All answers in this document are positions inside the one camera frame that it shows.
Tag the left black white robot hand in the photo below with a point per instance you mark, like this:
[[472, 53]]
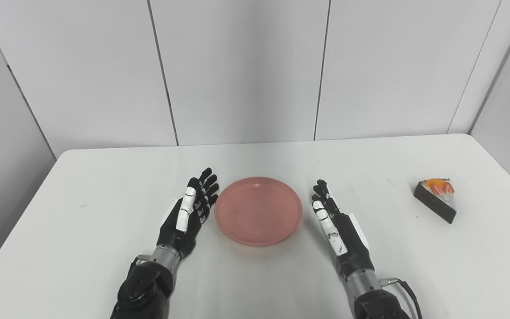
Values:
[[188, 215]]

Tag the pink round plate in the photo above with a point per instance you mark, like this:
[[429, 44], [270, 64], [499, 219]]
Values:
[[258, 211]]

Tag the chocolate cake slice with fruit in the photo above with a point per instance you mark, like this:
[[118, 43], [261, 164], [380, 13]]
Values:
[[436, 197]]

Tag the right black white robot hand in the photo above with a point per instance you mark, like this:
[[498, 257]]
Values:
[[339, 230]]

